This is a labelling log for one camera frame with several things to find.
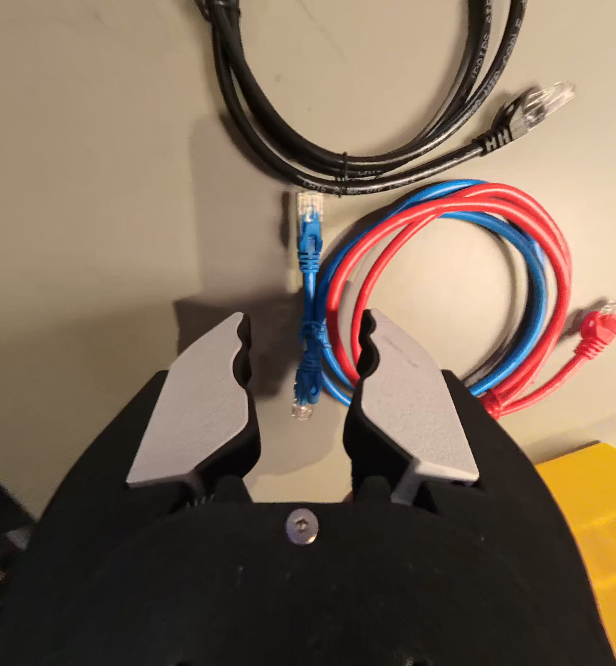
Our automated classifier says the red ethernet cable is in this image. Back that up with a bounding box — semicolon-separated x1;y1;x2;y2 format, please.
326;182;616;420

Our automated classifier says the black ethernet cable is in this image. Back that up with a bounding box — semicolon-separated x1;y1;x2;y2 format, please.
199;0;576;197

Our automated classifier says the blue ethernet cable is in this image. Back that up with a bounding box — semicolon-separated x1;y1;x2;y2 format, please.
290;179;549;423

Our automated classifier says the yellow storage bin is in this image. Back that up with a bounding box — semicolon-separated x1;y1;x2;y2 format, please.
534;441;616;666

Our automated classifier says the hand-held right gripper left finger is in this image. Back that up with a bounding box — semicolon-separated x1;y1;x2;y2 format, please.
126;311;262;488

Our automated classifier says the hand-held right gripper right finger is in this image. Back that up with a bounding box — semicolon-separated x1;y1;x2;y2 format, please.
343;308;480;505

